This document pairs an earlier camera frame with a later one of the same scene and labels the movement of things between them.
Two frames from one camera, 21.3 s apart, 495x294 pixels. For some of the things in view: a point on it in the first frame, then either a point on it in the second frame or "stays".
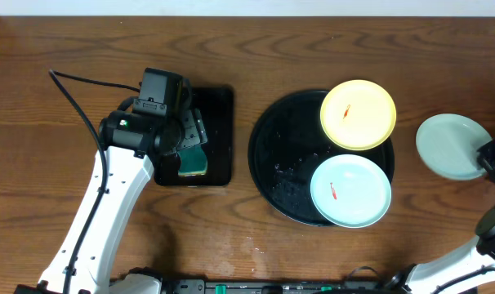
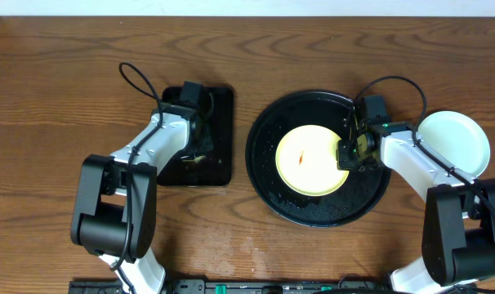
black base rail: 200,286 stays
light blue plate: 350,191 -> 457,139
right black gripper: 492,160 -> 343,162
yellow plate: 358,114 -> 306,161
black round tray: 287,141 stays
